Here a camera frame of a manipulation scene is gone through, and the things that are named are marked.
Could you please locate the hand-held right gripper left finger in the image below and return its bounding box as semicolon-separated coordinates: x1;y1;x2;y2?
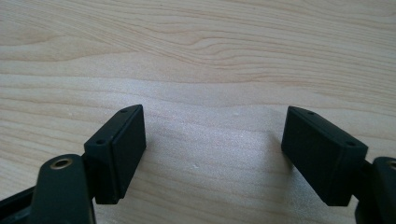
83;104;148;205

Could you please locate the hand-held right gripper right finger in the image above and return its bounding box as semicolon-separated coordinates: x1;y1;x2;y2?
280;105;369;207

